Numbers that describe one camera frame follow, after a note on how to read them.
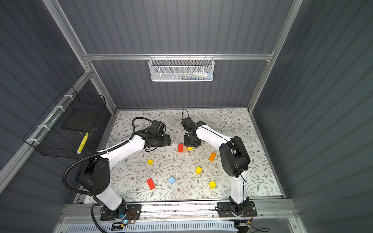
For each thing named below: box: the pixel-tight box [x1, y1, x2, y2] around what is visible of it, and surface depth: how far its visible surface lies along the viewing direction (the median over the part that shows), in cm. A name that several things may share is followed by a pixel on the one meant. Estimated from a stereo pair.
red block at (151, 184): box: [146, 177, 156, 190], surface depth 84 cm
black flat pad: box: [61, 108, 99, 133], surface depth 76 cm
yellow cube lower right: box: [208, 180, 218, 190], surface depth 82 cm
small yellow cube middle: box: [195, 166, 203, 175], surface depth 88 cm
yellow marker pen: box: [76, 132, 89, 155], surface depth 69 cm
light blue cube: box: [168, 176, 176, 185], surface depth 84 cm
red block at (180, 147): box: [178, 143, 184, 153], surface depth 98 cm
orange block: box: [208, 151, 217, 162], surface depth 96 cm
